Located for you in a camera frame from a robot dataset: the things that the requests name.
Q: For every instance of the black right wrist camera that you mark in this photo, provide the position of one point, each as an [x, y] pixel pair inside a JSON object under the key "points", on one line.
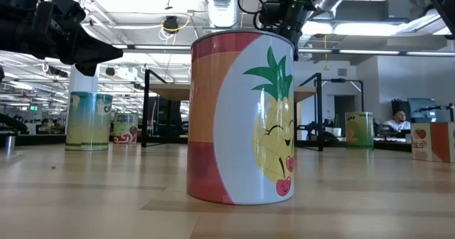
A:
{"points": [[272, 15]]}

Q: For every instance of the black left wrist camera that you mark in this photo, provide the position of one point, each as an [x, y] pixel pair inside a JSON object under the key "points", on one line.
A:
{"points": [[69, 8]]}

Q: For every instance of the white standoff post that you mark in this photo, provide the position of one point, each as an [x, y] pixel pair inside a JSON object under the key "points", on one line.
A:
{"points": [[9, 146]]}

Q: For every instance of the blue and yellow label can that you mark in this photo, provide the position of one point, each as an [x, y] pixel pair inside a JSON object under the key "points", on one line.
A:
{"points": [[89, 125]]}

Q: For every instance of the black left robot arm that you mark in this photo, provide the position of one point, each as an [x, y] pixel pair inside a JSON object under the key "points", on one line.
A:
{"points": [[17, 15]]}

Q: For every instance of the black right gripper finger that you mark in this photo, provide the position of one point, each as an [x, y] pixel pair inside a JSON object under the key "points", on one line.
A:
{"points": [[296, 48]]}

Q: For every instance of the white and red tomato can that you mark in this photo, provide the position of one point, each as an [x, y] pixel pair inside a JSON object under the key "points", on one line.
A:
{"points": [[435, 143]]}

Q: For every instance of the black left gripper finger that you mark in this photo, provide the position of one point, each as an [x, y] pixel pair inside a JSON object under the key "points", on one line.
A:
{"points": [[87, 69], [96, 53]]}

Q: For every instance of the green exit sign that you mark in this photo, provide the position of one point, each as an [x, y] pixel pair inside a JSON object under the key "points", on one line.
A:
{"points": [[33, 107]]}

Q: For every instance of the green and yellow label can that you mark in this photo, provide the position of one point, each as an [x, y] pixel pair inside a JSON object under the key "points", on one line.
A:
{"points": [[359, 132]]}

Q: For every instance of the green can with red swirl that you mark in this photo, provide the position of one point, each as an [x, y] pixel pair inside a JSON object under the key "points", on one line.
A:
{"points": [[126, 128]]}

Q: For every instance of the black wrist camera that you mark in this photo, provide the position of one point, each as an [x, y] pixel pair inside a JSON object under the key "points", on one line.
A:
{"points": [[272, 15], [69, 8]]}

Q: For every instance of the person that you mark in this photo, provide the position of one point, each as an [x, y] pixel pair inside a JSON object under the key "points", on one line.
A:
{"points": [[398, 123]]}

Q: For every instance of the ceiling light strip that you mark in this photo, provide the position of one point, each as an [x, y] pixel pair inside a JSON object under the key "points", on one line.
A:
{"points": [[160, 47]]}

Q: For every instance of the grey computer monitor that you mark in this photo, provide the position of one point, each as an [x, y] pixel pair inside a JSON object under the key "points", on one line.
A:
{"points": [[422, 108]]}

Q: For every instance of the white building column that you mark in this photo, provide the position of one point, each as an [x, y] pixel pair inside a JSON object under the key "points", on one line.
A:
{"points": [[83, 80]]}

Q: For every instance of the pineapple print can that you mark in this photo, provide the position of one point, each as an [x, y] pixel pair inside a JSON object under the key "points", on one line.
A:
{"points": [[227, 125]]}

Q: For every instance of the silver ventilation duct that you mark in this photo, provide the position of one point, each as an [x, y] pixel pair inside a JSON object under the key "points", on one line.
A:
{"points": [[222, 6]]}

